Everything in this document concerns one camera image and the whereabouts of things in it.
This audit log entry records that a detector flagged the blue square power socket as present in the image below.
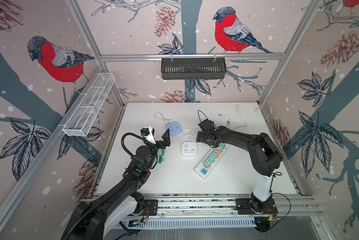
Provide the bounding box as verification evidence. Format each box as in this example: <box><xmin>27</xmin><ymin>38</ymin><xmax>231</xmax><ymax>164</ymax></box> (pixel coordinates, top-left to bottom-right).
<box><xmin>166</xmin><ymin>121</ymin><xmax>182</xmax><ymax>137</ymax></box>

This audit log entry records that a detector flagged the pink plug adapter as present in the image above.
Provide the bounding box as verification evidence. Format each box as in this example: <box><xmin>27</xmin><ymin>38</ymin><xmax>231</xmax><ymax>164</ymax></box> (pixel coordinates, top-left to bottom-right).
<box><xmin>211</xmin><ymin>150</ymin><xmax>219</xmax><ymax>158</ymax></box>

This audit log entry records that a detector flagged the white square power socket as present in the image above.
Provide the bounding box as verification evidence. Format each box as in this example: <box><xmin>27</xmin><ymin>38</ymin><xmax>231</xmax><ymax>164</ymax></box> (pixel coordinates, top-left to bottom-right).
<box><xmin>181</xmin><ymin>141</ymin><xmax>197</xmax><ymax>157</ymax></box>

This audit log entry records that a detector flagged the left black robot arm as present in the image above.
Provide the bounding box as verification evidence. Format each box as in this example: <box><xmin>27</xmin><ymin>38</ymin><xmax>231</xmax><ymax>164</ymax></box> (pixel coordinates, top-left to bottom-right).
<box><xmin>61</xmin><ymin>127</ymin><xmax>171</xmax><ymax>240</ymax></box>

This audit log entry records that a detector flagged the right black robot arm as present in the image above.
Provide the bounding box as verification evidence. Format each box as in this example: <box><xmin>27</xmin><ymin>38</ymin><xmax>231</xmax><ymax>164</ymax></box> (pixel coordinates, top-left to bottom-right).
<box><xmin>194</xmin><ymin>119</ymin><xmax>283</xmax><ymax>214</ymax></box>

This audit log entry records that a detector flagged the white colourful power strip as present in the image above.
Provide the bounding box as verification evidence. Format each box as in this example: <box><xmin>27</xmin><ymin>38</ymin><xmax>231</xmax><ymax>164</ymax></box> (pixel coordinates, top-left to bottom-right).
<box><xmin>194</xmin><ymin>144</ymin><xmax>230</xmax><ymax>180</ymax></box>

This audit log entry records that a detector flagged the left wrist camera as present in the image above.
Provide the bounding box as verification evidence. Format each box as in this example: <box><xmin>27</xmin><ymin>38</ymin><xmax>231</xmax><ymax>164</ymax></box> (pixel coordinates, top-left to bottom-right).
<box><xmin>140</xmin><ymin>126</ymin><xmax>156</xmax><ymax>145</ymax></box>

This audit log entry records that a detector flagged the blue socket white cable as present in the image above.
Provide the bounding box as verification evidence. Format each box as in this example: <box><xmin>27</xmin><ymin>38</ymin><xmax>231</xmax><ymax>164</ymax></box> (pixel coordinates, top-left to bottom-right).
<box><xmin>154</xmin><ymin>112</ymin><xmax>172</xmax><ymax>127</ymax></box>

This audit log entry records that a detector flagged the white power strip cable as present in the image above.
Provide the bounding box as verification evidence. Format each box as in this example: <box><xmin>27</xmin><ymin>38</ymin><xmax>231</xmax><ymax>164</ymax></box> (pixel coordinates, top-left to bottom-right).
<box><xmin>231</xmin><ymin>103</ymin><xmax>261</xmax><ymax>131</ymax></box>

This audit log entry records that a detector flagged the white wire mesh shelf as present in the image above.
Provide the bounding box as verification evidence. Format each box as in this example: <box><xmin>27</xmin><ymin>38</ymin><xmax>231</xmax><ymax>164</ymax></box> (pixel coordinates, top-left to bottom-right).
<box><xmin>63</xmin><ymin>73</ymin><xmax>115</xmax><ymax>137</ymax></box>

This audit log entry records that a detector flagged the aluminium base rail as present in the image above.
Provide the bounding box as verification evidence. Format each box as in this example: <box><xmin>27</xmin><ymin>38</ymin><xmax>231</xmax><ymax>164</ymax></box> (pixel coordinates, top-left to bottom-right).
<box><xmin>74</xmin><ymin>193</ymin><xmax>288</xmax><ymax>219</ymax></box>

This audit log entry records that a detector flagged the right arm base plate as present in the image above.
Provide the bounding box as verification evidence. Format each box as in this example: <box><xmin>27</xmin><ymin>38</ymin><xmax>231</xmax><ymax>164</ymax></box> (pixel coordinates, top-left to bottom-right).
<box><xmin>235</xmin><ymin>197</ymin><xmax>278</xmax><ymax>215</ymax></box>

